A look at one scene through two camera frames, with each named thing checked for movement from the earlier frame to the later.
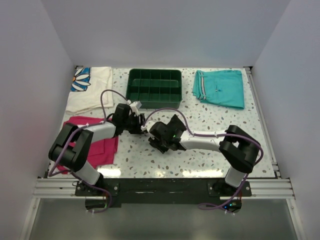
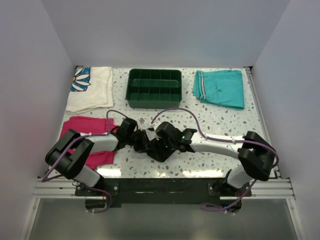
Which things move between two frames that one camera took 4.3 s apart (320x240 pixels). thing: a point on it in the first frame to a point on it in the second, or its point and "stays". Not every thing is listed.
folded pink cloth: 101,152 stays
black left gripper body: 132,125 to 137,140
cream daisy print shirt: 88,84 stays
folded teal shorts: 219,87 stays
